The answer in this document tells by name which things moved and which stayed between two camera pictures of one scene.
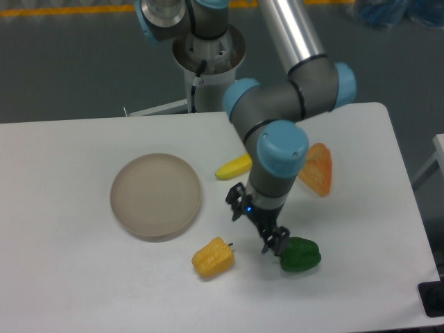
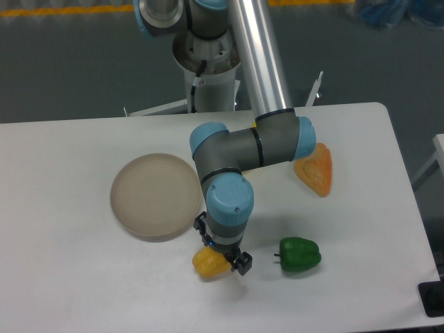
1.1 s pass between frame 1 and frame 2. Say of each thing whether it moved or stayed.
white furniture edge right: stayed
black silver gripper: moved
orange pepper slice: stayed
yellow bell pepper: stayed
